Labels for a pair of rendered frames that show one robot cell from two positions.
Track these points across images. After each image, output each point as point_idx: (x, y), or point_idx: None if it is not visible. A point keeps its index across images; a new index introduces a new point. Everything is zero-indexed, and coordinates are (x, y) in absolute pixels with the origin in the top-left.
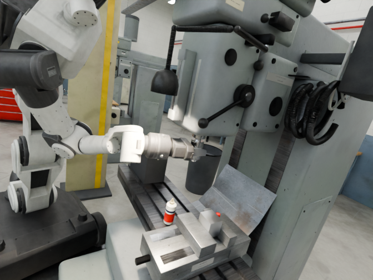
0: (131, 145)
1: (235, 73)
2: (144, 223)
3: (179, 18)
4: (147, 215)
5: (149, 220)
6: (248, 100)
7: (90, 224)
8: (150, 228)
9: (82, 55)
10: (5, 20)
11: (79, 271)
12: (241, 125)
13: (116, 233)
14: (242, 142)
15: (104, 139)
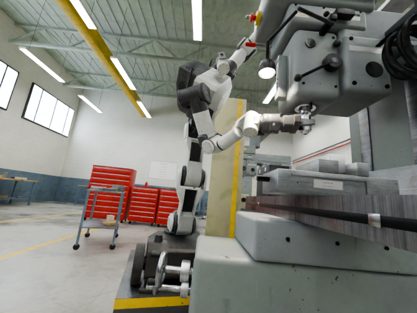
0: (250, 118)
1: (318, 51)
2: (269, 209)
3: (273, 51)
4: (271, 196)
5: (272, 199)
6: (336, 62)
7: None
8: (275, 204)
9: (221, 91)
10: (190, 83)
11: (211, 239)
12: (342, 89)
13: (243, 212)
14: (368, 141)
15: (233, 128)
